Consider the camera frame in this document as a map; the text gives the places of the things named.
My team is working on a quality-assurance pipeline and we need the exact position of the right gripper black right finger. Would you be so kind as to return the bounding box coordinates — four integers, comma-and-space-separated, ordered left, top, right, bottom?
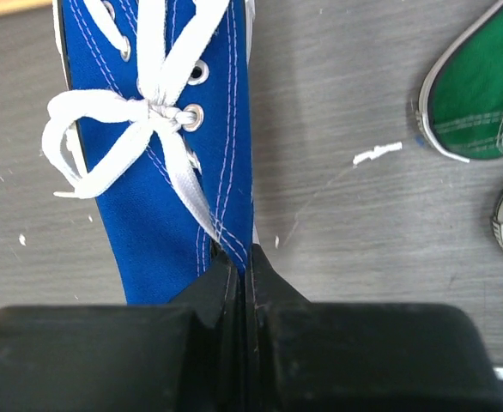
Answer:
245, 245, 503, 411

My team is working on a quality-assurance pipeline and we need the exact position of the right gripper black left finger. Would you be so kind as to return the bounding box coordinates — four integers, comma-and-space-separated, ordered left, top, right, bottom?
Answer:
0, 254, 239, 411

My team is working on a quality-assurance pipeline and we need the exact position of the wood grain shoe cabinet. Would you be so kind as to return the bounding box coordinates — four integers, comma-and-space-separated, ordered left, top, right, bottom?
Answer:
0, 0, 52, 16

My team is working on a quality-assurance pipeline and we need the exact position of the blue sneaker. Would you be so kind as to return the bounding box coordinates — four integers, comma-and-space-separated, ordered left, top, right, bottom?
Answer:
41, 0, 257, 304

